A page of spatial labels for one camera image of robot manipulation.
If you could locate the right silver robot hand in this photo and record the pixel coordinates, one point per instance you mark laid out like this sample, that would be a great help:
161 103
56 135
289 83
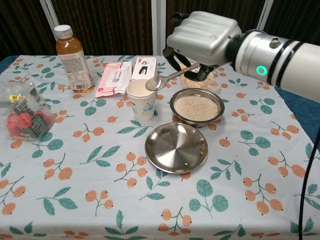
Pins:
205 35

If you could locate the metal spoon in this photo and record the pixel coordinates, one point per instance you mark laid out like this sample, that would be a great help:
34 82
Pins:
153 83

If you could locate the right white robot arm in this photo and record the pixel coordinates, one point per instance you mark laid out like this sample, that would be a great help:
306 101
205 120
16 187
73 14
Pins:
287 62

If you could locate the metal bowl of beige powder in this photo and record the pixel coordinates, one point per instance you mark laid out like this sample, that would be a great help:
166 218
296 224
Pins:
196 107

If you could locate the white paper cup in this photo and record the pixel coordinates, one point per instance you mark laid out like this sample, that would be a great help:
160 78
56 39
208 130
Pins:
142 105

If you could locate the clear snack bag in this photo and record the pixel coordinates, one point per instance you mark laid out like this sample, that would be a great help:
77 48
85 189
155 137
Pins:
212 83

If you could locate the white product box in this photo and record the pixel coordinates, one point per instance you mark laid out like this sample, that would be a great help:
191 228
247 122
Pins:
145 67

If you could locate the pink wet wipes pack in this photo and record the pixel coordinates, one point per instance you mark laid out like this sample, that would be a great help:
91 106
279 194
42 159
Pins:
113 80

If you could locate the steel plate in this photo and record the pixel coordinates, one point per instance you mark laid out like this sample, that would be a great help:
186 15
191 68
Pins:
176 148

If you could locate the amber tea bottle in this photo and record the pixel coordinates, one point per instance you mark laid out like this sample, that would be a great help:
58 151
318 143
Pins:
72 65

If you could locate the floral tablecloth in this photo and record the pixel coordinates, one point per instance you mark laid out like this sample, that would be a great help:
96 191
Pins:
100 175

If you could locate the clear box with red items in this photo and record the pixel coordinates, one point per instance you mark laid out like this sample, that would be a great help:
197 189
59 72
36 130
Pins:
25 117

